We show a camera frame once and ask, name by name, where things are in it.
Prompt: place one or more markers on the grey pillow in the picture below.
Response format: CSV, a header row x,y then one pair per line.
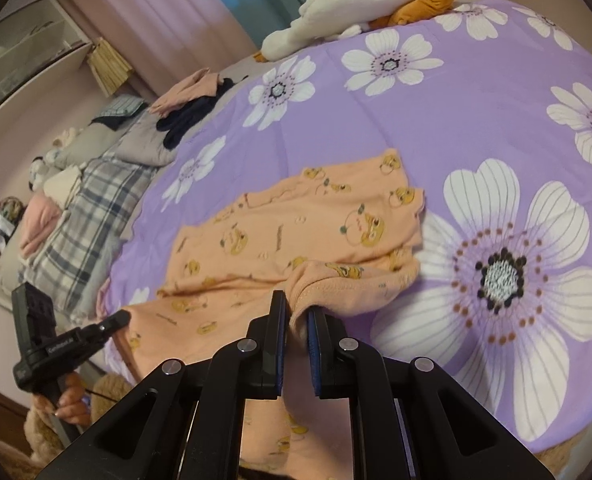
x,y
93,141

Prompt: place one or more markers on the dark navy garment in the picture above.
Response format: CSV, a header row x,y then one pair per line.
x,y
178,122

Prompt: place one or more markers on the orange cartoon print baby garment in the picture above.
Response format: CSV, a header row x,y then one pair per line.
x,y
340,237

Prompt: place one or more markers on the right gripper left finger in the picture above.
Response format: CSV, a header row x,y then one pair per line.
x,y
250,368

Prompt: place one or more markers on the white plush duck toy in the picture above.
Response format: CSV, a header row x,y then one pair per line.
x,y
328,20

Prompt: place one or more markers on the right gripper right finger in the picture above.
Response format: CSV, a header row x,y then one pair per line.
x,y
345,368

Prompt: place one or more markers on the pink curtain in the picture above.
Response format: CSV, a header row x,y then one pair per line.
x,y
165,40

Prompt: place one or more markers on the white shelf cabinet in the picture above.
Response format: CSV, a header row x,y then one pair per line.
x,y
39,44

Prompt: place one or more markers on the pink cloth by pillow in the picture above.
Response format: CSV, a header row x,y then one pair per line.
x,y
39,221

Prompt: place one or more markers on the purple floral bed sheet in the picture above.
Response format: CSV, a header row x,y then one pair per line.
x,y
497,121

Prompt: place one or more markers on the left hand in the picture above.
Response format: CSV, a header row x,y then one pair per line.
x,y
70,406

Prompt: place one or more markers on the grey plaid blanket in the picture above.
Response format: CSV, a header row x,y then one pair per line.
x,y
75,260

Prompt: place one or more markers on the pink folded garment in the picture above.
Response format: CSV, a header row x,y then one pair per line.
x,y
201,83

